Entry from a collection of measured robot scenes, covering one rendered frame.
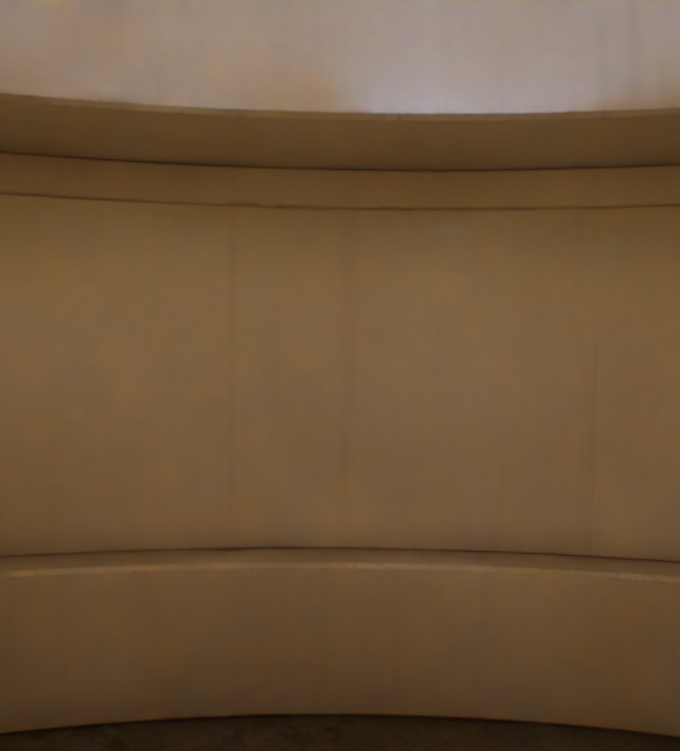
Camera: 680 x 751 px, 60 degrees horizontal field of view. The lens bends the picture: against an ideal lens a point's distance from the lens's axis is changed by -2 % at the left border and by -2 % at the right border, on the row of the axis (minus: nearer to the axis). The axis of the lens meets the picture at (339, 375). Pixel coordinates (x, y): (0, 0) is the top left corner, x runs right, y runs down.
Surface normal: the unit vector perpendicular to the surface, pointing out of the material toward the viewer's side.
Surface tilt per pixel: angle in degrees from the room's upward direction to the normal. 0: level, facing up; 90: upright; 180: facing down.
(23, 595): 90
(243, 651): 90
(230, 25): 90
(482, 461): 90
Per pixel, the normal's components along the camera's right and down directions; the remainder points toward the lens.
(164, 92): 0.17, 0.02
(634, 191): -0.25, 0.02
